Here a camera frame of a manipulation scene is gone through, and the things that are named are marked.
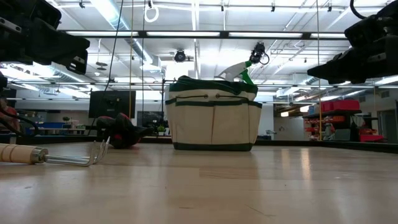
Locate storage shelf rack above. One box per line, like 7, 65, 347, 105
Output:
303, 108, 363, 142

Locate black aluminium table frame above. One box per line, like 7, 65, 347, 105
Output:
0, 133, 398, 154

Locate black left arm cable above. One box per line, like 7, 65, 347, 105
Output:
0, 107, 40, 138

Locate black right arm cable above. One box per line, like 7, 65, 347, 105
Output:
349, 0, 368, 20

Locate thin black hanging cable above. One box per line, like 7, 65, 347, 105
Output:
141, 0, 146, 138

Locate large black monitor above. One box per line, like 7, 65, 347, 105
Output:
88, 90, 137, 119

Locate three-prong cultivator wooden handle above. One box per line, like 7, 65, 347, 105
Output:
0, 136, 110, 167

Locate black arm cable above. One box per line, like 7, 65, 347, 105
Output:
0, 107, 40, 138
349, 0, 368, 20

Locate red black gardening gloves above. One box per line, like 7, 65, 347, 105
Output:
96, 112, 155, 149

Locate small red storage bin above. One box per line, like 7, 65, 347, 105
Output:
359, 133, 384, 143

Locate white cable loop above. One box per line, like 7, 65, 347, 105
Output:
144, 0, 160, 23

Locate black overhead camera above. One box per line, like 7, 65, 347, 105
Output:
174, 49, 187, 63

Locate beige green gardening bag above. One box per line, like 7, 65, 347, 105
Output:
164, 75, 263, 152

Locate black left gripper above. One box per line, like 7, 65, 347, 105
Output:
0, 0, 91, 75

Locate blue workbench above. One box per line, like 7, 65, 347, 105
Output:
24, 121, 90, 135

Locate black hanging camera with cable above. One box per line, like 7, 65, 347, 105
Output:
248, 42, 270, 65

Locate small dark monitor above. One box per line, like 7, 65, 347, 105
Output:
136, 111, 165, 129

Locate yellow hanging cable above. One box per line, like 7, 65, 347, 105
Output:
128, 0, 134, 119
315, 0, 322, 141

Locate overhead light bar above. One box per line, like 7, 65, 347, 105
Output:
58, 29, 349, 40

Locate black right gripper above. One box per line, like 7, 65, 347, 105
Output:
307, 0, 398, 85

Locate green spray bottle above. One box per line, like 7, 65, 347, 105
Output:
214, 60, 256, 85

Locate person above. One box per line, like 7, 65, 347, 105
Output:
0, 96, 20, 133

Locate large red storage bin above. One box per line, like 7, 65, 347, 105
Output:
321, 100, 361, 113

